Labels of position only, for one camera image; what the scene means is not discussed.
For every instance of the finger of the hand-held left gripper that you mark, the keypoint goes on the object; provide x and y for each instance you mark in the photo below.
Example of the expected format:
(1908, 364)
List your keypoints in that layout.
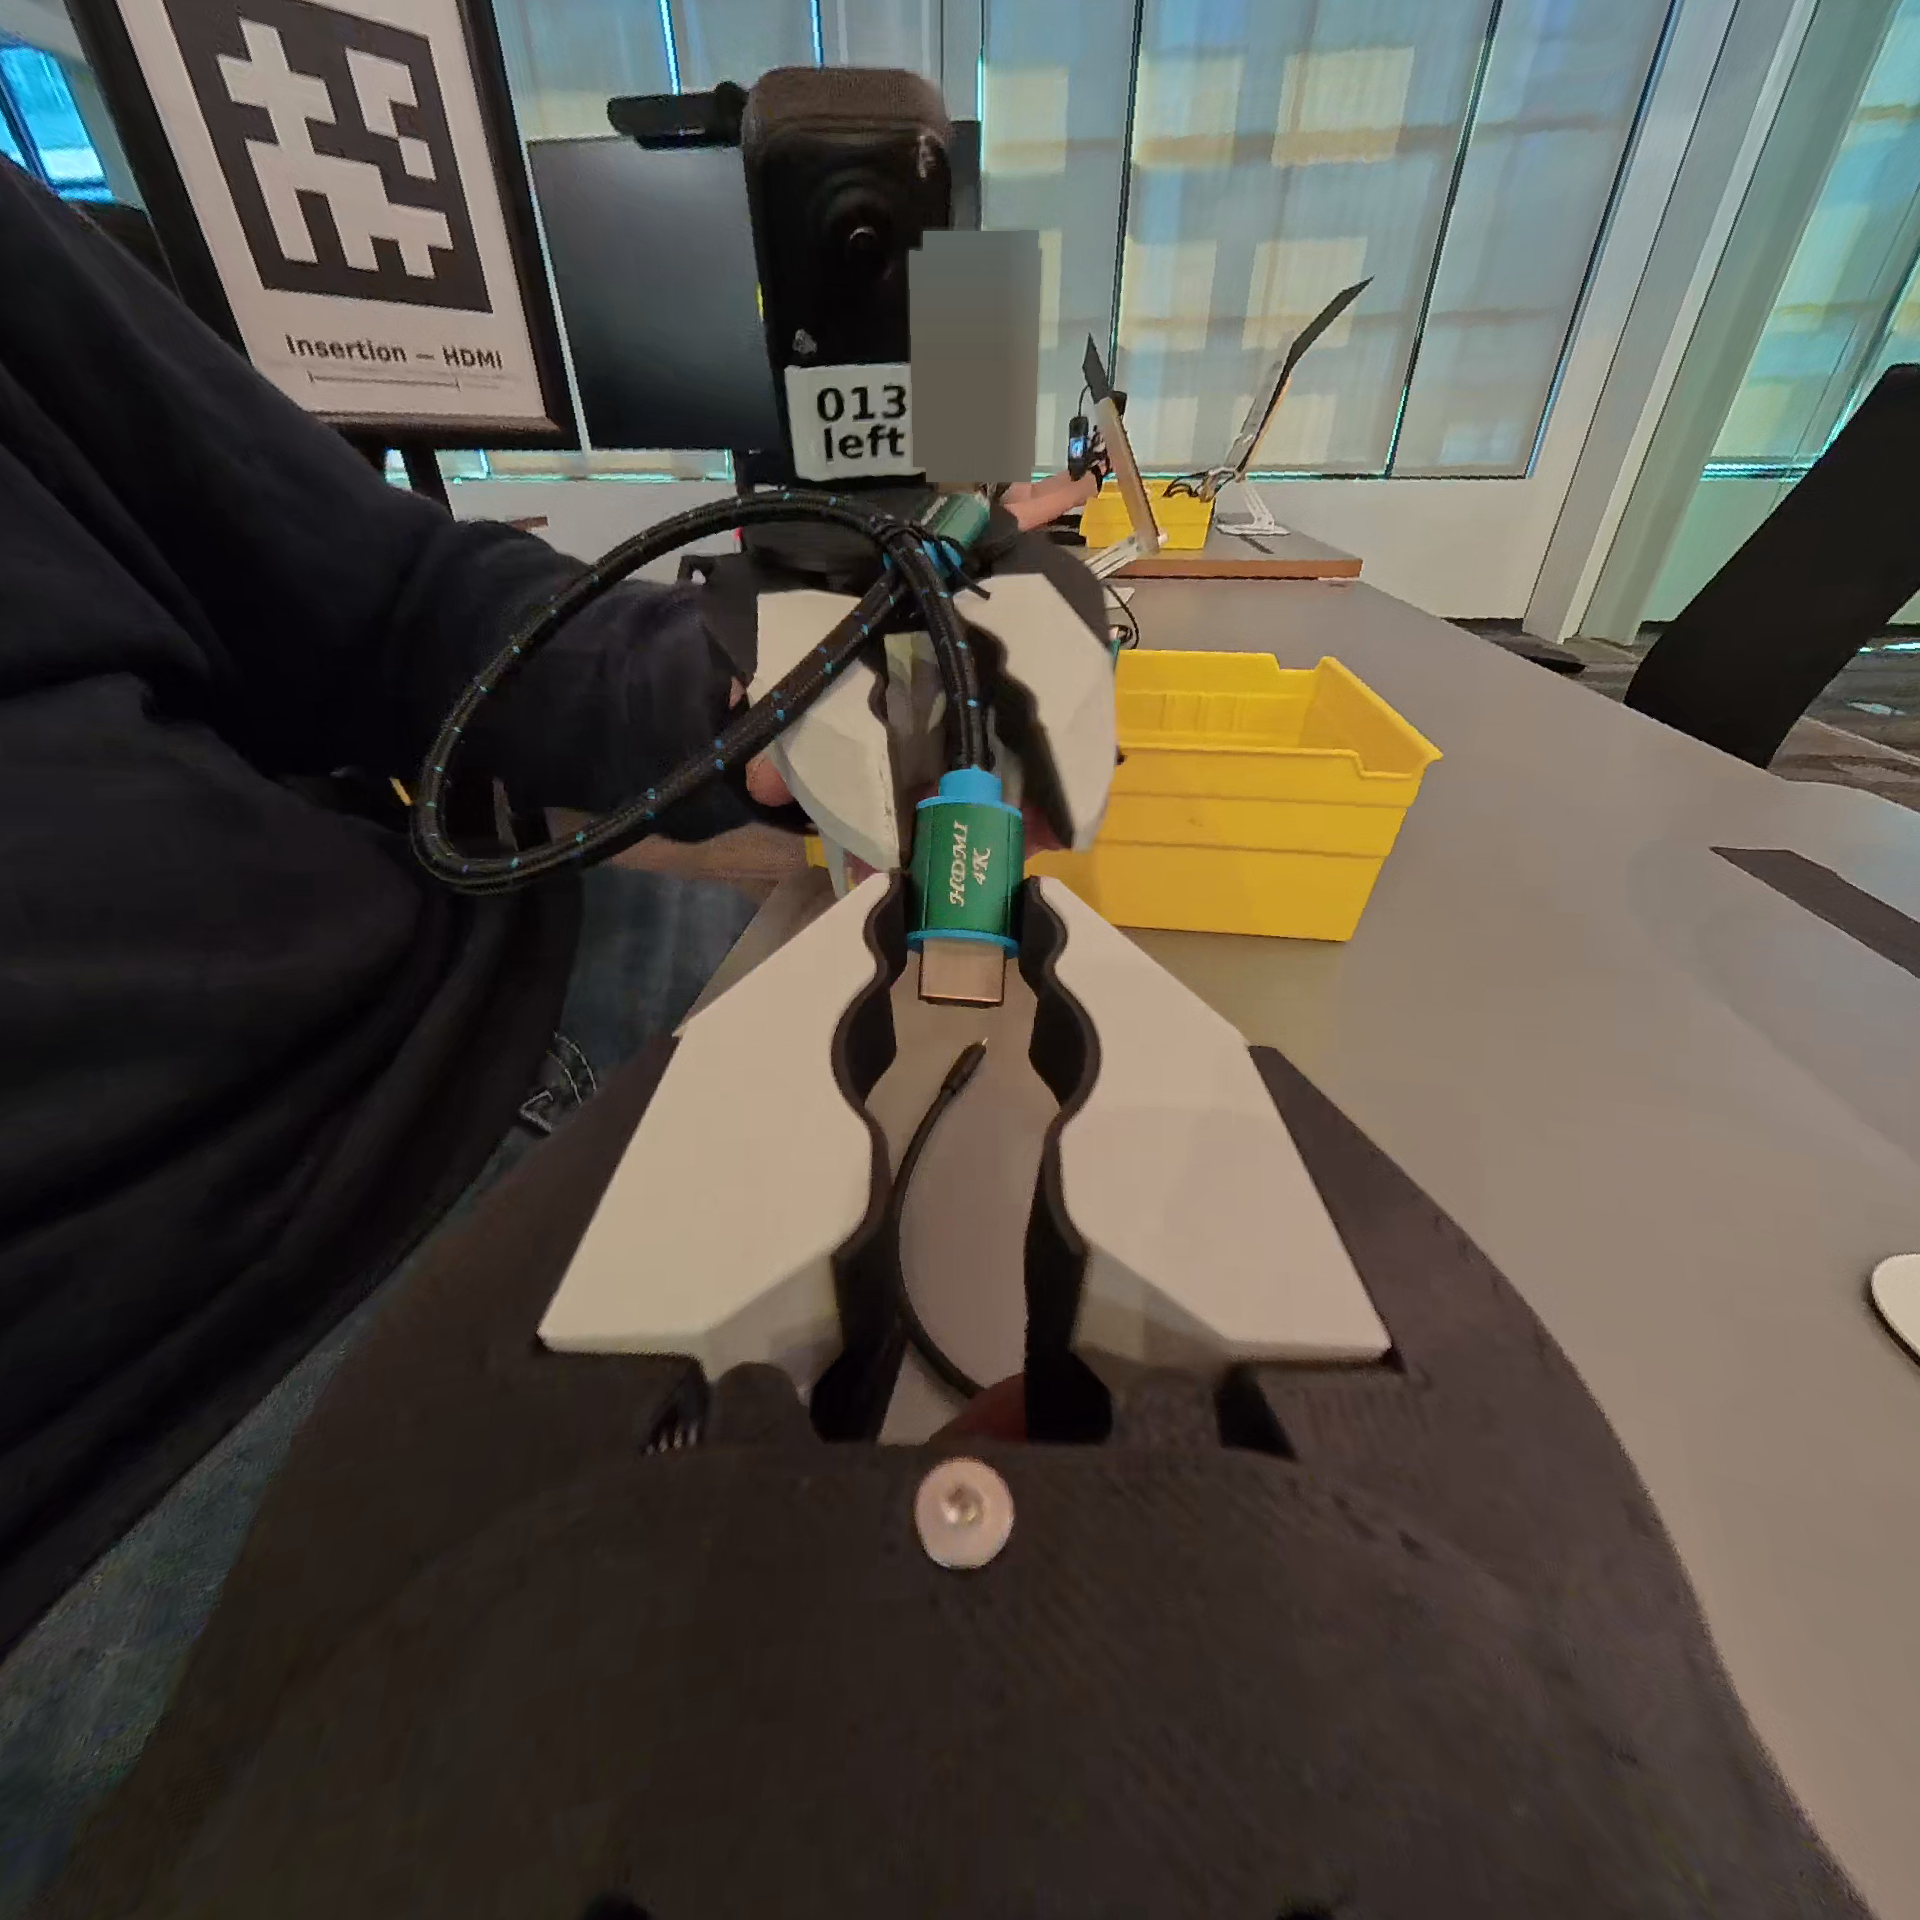
(840, 764)
(1065, 674)

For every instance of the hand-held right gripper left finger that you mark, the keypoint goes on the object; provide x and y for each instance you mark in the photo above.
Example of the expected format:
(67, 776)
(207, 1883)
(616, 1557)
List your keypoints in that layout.
(705, 1200)

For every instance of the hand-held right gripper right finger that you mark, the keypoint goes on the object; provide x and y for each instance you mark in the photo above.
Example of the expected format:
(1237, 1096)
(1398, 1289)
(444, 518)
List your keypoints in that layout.
(1214, 1214)

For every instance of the yellow plastic bin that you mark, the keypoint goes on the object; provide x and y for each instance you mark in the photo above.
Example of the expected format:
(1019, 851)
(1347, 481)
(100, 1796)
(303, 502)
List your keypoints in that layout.
(1155, 516)
(1245, 810)

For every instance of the person's left forearm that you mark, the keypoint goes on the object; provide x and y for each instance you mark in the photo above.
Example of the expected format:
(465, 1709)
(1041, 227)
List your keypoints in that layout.
(525, 644)

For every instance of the person's left hand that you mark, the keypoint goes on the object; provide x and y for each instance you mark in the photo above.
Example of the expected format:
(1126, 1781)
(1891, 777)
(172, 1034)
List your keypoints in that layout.
(777, 787)

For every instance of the black webcam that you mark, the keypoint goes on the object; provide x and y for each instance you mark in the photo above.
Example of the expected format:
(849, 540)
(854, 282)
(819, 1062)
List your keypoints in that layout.
(675, 117)

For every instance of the black monitor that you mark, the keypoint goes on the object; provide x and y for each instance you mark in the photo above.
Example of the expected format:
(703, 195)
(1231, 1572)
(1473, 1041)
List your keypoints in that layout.
(646, 300)

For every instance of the wooden top desk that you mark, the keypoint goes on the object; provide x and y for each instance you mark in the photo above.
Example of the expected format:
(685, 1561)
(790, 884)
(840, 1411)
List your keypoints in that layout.
(1260, 555)

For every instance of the silver folding stand with board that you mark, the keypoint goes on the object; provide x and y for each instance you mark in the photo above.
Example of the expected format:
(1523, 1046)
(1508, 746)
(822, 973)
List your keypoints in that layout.
(1289, 376)
(1126, 450)

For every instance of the person's blue jeans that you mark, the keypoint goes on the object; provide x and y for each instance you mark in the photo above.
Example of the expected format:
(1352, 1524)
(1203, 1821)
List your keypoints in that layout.
(646, 960)

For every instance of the white framed sign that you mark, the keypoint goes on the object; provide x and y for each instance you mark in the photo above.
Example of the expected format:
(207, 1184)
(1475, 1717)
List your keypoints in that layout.
(347, 180)

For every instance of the black high-back office chair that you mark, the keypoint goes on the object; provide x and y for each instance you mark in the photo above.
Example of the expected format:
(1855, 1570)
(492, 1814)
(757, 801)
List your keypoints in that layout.
(1799, 598)

